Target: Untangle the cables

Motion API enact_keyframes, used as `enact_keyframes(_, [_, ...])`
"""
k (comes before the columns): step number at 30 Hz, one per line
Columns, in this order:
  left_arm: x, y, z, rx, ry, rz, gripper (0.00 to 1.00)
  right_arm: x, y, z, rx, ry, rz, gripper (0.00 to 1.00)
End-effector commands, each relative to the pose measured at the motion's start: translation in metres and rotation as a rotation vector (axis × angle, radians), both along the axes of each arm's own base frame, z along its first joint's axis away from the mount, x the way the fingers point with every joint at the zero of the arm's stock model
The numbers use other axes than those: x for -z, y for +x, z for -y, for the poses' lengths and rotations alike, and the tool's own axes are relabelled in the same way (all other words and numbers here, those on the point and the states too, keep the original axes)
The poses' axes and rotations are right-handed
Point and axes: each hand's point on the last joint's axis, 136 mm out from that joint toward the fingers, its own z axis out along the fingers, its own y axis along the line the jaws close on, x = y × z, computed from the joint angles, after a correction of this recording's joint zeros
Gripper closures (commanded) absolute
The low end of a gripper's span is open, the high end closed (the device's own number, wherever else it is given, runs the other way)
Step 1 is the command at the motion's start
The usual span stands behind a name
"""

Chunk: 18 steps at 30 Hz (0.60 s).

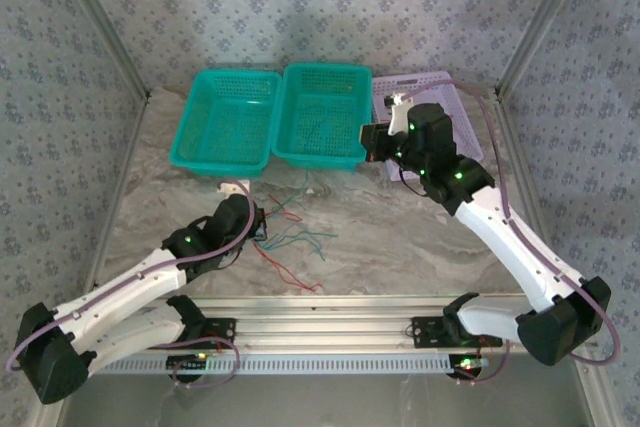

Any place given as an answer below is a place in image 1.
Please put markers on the aluminium base beam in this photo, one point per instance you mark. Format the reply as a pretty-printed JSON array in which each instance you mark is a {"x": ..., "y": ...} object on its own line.
[{"x": 320, "y": 319}]

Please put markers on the black controller board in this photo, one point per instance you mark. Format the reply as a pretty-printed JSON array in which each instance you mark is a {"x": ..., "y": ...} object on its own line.
[
  {"x": 187, "y": 364},
  {"x": 467, "y": 367}
]

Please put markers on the lilac plastic basket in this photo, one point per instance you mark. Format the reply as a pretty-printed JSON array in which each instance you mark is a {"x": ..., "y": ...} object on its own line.
[{"x": 465, "y": 127}]

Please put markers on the teal plastic basket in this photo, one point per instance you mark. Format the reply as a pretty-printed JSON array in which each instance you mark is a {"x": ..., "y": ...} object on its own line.
[
  {"x": 320, "y": 97},
  {"x": 225, "y": 117}
]

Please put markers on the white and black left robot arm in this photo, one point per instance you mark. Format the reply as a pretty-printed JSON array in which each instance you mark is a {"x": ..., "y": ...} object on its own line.
[{"x": 125, "y": 287}]

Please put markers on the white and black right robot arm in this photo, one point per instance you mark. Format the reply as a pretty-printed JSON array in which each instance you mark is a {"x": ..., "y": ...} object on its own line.
[{"x": 495, "y": 247}]

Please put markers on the aluminium table side rail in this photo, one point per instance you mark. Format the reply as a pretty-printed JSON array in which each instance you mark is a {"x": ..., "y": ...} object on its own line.
[
  {"x": 116, "y": 197},
  {"x": 529, "y": 197}
]

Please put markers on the aluminium frame post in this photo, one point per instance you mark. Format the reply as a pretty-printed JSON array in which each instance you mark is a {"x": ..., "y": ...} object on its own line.
[
  {"x": 105, "y": 22},
  {"x": 542, "y": 22}
]

